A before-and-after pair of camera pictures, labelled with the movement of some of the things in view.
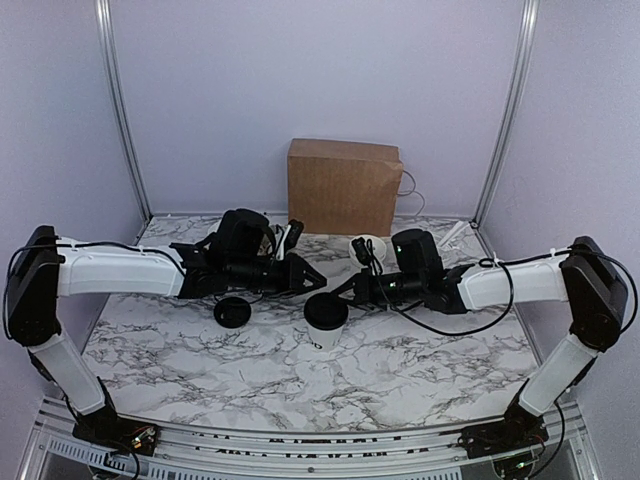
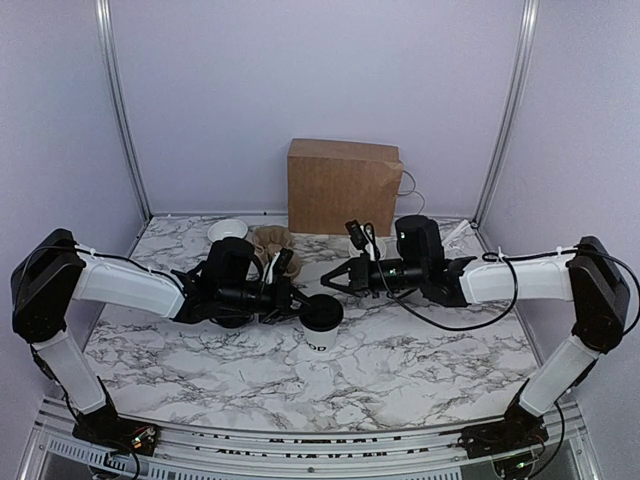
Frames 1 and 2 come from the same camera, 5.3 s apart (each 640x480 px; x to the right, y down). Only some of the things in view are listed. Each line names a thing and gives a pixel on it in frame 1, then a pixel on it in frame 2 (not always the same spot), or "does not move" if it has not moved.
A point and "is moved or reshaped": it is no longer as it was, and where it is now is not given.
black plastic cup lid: [232, 312] does not move
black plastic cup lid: [326, 311] is moved or reshaped
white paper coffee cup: [326, 339] is moved or reshaped
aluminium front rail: [430, 453] does not move
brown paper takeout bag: [343, 188] does not move
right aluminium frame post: [500, 153] does not move
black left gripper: [293, 277] -> [281, 302]
